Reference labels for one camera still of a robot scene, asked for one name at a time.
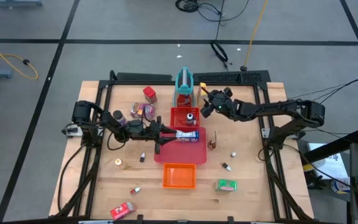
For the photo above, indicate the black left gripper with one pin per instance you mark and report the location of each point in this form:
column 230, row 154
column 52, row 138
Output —
column 157, row 133

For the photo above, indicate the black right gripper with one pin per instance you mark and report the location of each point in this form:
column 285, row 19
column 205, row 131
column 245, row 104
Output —
column 221, row 105

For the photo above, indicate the yellow food box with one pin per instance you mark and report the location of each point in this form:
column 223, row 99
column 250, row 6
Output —
column 202, row 99

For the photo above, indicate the blue food box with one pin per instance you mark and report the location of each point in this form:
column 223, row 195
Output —
column 188, row 136

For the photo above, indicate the small dark dropper bottle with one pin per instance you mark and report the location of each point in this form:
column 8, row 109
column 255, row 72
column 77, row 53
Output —
column 142, row 158

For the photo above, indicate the pink and purple snack box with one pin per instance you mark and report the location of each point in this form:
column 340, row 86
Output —
column 137, row 110

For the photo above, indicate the brown seasoning packet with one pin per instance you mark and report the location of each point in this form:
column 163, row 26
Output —
column 212, row 144

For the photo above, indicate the black-lidded purple spice jar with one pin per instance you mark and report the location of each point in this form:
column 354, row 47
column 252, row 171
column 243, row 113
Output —
column 118, row 115

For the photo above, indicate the green food box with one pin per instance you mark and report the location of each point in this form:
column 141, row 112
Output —
column 225, row 185

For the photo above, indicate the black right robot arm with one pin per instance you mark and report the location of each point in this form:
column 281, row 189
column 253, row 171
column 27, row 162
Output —
column 275, row 107

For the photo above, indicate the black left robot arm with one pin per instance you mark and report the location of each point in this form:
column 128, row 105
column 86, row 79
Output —
column 110, row 123

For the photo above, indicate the small red slotted basket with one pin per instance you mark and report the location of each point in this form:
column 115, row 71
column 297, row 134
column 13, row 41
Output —
column 179, row 117

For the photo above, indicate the large red plastic tray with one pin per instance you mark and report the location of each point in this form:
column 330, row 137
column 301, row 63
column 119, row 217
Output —
column 182, row 152

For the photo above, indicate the orange slotted plastic basket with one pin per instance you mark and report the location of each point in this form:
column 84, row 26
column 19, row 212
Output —
column 179, row 175

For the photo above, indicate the red-lidded spice jar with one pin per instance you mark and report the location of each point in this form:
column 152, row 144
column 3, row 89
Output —
column 149, row 92

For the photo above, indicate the small red white-capped bottle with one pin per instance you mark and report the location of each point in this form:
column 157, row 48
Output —
column 134, row 191

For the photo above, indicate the small black white-tipped bottle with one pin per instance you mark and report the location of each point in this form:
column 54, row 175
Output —
column 226, row 166

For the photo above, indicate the red packet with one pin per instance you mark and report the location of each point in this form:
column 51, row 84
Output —
column 122, row 211

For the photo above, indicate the white paper sheet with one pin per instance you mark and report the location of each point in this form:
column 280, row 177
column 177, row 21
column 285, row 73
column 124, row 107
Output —
column 328, row 161

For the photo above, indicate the black stand beam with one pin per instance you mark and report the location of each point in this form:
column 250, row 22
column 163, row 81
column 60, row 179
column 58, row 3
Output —
column 337, row 144

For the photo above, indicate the white round plate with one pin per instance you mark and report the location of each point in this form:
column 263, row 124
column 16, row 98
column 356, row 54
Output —
column 339, row 186

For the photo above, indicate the grey cart base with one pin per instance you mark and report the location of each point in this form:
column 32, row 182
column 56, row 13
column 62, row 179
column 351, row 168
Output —
column 11, row 2

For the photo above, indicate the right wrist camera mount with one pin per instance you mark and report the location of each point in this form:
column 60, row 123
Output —
column 227, row 91

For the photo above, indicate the black aluminium table frame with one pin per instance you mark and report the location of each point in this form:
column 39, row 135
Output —
column 129, row 83

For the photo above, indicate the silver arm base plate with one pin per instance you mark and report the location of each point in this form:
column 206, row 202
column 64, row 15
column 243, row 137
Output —
column 71, row 132
column 265, row 133

